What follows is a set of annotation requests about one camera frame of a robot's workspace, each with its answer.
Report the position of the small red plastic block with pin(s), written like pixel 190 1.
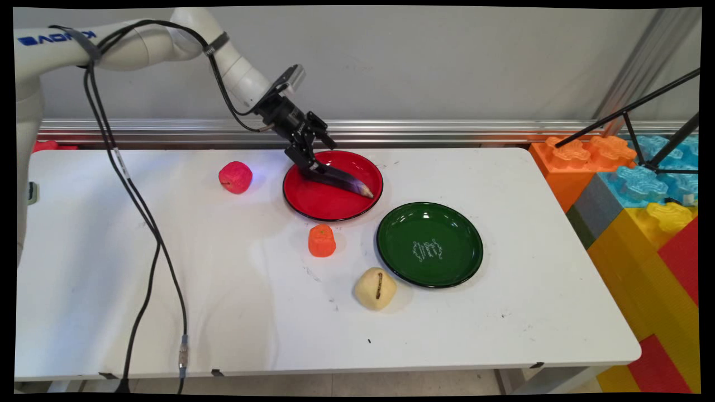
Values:
pixel 47 146

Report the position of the yellow giant building block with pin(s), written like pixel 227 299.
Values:
pixel 631 268

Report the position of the cream toy fruit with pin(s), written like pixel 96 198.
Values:
pixel 371 293

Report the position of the blue giant building block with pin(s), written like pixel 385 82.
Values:
pixel 642 184

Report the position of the grey giant building block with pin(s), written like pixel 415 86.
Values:
pixel 592 215

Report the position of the black tripod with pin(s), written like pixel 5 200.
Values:
pixel 631 105

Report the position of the red plate with black rim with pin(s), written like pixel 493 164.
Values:
pixel 329 204

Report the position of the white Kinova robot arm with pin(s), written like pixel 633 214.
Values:
pixel 50 47

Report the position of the green plate with white print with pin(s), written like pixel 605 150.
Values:
pixel 447 262

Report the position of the red giant building block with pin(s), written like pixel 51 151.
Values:
pixel 659 368
pixel 684 257

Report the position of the red toy apple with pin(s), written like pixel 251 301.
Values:
pixel 235 177

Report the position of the purple toy eggplant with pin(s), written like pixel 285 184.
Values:
pixel 346 181

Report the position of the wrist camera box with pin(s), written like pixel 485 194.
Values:
pixel 293 75

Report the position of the aluminium post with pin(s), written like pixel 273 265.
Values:
pixel 648 61

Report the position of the aluminium rail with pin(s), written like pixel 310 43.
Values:
pixel 447 131

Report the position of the orange toy fruit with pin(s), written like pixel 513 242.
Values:
pixel 322 241

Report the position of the orange giant building block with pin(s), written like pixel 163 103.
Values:
pixel 564 167

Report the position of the grey metal table frame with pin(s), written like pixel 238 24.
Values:
pixel 553 379

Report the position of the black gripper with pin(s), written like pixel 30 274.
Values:
pixel 282 114

